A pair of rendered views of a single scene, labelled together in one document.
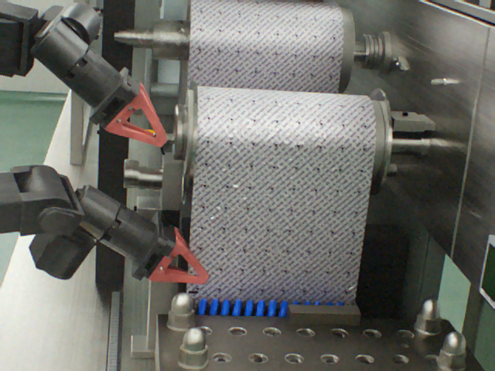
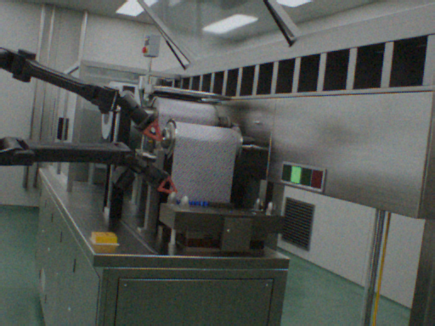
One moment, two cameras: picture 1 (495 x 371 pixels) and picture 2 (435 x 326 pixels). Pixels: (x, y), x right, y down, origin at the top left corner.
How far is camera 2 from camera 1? 86 cm
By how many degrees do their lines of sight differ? 21
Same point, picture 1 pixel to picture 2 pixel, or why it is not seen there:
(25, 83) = not seen: outside the picture
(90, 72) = (139, 110)
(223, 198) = (183, 160)
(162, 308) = (153, 210)
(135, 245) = (154, 175)
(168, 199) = (159, 165)
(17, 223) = (116, 160)
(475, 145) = (273, 137)
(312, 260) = (214, 187)
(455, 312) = not seen: hidden behind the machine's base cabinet
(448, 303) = not seen: hidden behind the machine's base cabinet
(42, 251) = (119, 177)
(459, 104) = (265, 127)
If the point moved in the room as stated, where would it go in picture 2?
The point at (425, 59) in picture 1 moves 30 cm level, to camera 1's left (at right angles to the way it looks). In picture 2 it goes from (247, 119) to (172, 109)
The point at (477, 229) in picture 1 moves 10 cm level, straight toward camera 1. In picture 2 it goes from (277, 164) to (279, 165)
